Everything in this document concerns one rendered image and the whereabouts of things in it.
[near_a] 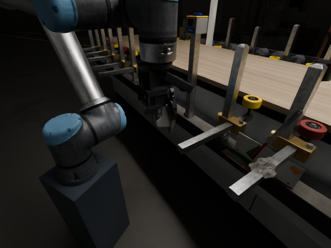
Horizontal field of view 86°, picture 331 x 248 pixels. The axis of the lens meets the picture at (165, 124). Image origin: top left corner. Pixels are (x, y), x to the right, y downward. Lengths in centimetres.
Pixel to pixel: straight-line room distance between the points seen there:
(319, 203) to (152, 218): 99
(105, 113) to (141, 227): 86
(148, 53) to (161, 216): 119
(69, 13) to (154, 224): 127
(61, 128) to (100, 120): 15
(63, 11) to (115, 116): 52
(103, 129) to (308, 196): 82
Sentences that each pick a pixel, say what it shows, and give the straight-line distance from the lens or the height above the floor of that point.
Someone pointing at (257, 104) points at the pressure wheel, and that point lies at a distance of 88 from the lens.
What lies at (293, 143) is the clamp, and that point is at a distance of 73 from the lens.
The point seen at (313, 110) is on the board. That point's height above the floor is 90.
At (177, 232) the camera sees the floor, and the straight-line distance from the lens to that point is 138.
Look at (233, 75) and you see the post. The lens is 78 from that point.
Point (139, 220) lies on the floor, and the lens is 143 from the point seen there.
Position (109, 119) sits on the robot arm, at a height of 83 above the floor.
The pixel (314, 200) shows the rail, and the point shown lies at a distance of 83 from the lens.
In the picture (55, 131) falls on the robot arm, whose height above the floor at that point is 87.
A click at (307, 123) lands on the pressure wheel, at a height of 90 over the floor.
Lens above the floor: 125
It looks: 33 degrees down
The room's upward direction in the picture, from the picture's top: straight up
